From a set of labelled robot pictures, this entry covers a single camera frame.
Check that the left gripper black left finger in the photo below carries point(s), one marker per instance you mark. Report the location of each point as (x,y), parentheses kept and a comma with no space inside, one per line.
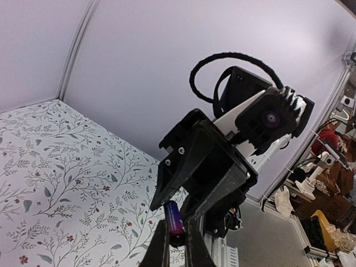
(158,252)

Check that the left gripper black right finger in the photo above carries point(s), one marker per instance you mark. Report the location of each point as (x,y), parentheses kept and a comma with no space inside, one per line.
(196,253)

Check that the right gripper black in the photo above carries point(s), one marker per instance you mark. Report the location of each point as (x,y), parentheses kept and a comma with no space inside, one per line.
(200,160)

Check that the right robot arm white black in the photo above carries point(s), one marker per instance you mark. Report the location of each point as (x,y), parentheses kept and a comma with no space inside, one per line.
(240,86)

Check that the floral patterned table mat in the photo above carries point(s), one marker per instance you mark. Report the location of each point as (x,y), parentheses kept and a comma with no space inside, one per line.
(72,193)

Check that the cluttered background workshop items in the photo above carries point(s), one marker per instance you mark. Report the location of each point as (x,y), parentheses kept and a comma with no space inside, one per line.
(321,189)

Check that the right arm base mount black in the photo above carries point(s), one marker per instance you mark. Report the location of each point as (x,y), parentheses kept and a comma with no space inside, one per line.
(219,221)

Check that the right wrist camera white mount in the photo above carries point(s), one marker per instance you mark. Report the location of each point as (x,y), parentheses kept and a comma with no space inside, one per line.
(265,123)

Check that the left aluminium frame post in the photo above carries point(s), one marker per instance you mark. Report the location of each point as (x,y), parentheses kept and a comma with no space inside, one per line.
(75,47)

